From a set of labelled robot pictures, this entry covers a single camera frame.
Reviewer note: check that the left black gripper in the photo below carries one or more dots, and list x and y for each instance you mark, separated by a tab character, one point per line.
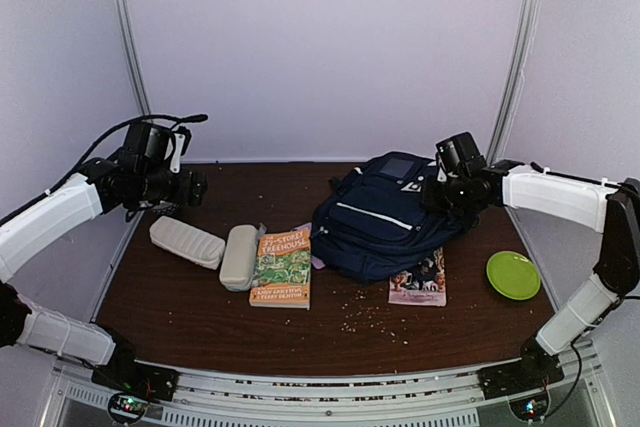
197	187

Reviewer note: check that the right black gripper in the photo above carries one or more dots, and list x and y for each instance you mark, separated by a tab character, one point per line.
429	203

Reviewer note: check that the navy blue backpack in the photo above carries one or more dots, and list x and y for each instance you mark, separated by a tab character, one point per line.
374	223

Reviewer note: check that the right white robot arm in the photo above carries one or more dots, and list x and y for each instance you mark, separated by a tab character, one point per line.
585	233

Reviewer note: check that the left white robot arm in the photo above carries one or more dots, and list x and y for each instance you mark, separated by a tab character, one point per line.
79	196

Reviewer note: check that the white patterned bowl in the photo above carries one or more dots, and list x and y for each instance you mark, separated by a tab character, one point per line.
164	209

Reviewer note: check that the beige ribbed pencil case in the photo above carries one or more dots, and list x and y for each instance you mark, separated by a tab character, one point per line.
188	242

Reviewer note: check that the beige glasses case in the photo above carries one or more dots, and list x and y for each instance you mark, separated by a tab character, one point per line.
238	262

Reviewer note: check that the green plate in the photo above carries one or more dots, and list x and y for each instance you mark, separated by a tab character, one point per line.
513	275

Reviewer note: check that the pink story book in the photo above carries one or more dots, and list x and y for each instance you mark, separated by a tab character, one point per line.
421	285

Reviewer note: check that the orange treehouse book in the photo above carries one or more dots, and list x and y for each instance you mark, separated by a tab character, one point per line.
282	274

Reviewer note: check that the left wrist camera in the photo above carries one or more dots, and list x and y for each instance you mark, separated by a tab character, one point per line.
179	140

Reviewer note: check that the left aluminium frame post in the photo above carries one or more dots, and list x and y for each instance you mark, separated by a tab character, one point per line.
131	56

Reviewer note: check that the aluminium frame post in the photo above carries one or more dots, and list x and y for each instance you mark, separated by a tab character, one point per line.
131	56
514	84

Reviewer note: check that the right aluminium frame post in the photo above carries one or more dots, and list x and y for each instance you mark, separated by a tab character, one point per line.
514	84

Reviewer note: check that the front aluminium rail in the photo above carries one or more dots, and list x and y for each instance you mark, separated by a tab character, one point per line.
449	397

